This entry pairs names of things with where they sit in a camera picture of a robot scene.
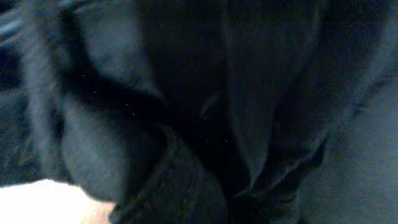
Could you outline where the black garment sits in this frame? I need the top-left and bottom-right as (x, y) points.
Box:
(1, 1), (397, 223)

